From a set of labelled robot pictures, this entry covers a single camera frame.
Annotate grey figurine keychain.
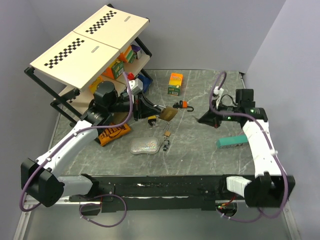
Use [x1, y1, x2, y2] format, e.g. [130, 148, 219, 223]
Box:
[162, 139, 170, 152]

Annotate orange green box upper shelf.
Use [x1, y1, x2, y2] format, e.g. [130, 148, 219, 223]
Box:
[118, 45, 136, 64]

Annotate silver keys of yellow padlock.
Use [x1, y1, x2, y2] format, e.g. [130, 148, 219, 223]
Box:
[150, 122, 159, 129]

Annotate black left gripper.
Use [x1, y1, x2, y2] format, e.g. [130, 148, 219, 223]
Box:
[107, 89, 161, 121]

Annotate yellow black padlock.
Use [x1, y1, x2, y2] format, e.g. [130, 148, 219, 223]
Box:
[147, 115, 157, 125]

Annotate yellow green box lower shelf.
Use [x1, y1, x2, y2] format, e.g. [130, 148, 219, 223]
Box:
[88, 75, 104, 94]

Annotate large brass padlock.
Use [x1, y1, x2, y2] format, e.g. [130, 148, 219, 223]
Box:
[153, 105, 178, 122]

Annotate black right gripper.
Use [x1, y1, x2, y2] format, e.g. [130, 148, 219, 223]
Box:
[198, 98, 240, 129]

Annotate orange snack bag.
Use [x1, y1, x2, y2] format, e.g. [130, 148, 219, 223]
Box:
[98, 123, 131, 147]

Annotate teal rectangular box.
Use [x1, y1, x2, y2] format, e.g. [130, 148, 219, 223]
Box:
[216, 134, 249, 149]

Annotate silver glitter sponge pad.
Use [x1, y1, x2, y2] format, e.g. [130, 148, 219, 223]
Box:
[129, 137, 161, 155]

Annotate black keys of orange padlock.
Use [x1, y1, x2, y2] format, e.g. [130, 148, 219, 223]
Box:
[172, 102, 182, 109]

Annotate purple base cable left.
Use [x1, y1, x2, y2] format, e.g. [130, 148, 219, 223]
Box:
[79, 193, 128, 228]

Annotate small brass padlock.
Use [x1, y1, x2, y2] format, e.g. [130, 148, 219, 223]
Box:
[163, 123, 171, 139]

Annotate orange green box on table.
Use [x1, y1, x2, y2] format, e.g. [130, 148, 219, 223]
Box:
[167, 73, 184, 96]

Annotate beige two-tier shelf rack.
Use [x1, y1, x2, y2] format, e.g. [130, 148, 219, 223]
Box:
[24, 4, 152, 126]

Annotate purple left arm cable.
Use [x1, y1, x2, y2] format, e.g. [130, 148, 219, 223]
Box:
[19, 71, 135, 213]

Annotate orange green box shelf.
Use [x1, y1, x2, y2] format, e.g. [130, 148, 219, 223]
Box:
[118, 45, 136, 64]
[101, 58, 124, 80]

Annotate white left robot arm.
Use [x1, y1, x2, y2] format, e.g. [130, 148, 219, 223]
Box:
[19, 79, 165, 212]

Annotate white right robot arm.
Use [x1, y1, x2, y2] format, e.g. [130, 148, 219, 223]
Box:
[198, 87, 296, 208]

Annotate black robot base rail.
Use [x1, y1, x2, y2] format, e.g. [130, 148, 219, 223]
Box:
[69, 175, 235, 213]

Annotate orange black padlock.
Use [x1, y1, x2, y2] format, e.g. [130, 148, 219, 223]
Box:
[179, 100, 194, 112]

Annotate blue snack bag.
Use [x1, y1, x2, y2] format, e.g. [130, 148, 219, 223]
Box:
[137, 74, 153, 94]

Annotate purple white small box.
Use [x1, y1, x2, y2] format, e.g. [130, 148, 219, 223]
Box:
[131, 44, 143, 60]

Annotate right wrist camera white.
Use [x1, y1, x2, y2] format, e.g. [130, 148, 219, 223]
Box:
[212, 86, 224, 109]

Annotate orange green box middle shelf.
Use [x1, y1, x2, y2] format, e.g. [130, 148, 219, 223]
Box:
[101, 58, 124, 80]

